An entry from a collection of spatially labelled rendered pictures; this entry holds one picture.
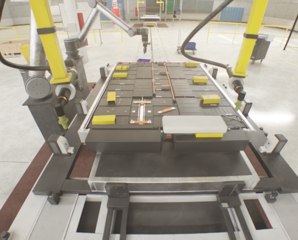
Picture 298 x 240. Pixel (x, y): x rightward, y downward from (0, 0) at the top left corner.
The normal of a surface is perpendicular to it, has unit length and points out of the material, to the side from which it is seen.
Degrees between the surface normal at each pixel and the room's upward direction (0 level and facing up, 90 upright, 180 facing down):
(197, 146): 90
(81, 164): 0
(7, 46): 90
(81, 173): 0
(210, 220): 0
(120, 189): 90
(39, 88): 90
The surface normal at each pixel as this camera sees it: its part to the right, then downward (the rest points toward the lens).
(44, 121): 0.15, 0.59
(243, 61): -0.25, 0.58
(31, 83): 0.58, 0.42
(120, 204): 0.00, -0.80
